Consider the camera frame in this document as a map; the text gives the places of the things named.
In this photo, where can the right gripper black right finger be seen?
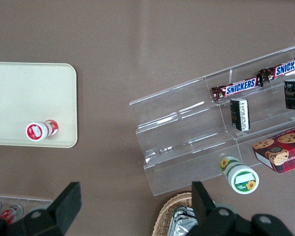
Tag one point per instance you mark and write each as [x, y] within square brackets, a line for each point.
[201, 204]

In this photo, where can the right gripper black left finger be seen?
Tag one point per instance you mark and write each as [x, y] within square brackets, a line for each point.
[66, 206]

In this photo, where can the tan wicker basket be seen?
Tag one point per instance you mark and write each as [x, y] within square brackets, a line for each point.
[167, 209]

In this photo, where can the cream plastic tray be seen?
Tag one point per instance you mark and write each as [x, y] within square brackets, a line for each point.
[27, 93]

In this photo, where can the silver foil snack packet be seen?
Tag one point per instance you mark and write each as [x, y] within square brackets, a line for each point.
[182, 222]

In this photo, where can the clear acrylic can rack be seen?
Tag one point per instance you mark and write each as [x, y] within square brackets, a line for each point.
[32, 200]

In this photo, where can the green sunflower yogurt bottle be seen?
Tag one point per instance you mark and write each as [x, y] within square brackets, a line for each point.
[243, 180]

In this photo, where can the red capped yogurt bottle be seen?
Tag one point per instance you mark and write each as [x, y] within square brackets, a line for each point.
[35, 131]

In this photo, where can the clear acrylic tiered shelf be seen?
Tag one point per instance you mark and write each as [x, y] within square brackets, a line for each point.
[174, 118]

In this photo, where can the black chocolate box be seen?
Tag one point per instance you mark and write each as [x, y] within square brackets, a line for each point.
[239, 115]
[293, 94]

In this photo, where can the red tartan cookie box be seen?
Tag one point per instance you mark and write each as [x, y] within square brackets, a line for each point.
[285, 150]

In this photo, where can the Snickers chocolate bar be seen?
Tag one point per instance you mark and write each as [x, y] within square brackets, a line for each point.
[241, 87]
[290, 68]

